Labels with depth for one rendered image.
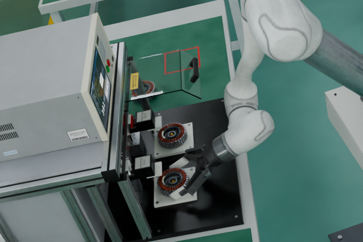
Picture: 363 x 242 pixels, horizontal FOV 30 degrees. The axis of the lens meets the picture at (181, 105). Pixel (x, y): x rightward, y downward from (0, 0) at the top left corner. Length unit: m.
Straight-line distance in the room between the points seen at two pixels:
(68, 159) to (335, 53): 0.87
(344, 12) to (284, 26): 2.78
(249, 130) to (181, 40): 1.04
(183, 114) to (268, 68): 1.47
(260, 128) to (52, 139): 0.65
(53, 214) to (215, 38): 1.25
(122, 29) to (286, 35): 1.78
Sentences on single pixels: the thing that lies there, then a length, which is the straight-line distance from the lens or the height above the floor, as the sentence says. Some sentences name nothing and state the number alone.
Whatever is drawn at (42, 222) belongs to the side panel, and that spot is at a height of 0.94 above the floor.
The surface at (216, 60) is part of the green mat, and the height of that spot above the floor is 0.75.
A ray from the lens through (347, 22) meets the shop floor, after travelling 4.33.
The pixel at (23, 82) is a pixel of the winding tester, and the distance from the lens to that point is 2.16.
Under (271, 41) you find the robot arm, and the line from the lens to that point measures 1.66.
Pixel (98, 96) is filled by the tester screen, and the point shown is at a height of 1.23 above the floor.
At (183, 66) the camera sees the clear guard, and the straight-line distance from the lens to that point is 2.41.
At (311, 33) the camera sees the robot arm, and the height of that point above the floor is 1.46.
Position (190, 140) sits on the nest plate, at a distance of 2.52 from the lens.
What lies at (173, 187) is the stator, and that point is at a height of 0.82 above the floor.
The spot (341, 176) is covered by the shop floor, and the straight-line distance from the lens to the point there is 3.35.
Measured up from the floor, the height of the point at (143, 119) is 0.92.
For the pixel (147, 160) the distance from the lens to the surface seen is 2.29.
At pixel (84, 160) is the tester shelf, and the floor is 1.11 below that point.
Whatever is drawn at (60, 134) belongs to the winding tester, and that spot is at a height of 1.18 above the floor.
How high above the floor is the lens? 2.44
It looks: 38 degrees down
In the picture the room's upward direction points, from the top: 18 degrees counter-clockwise
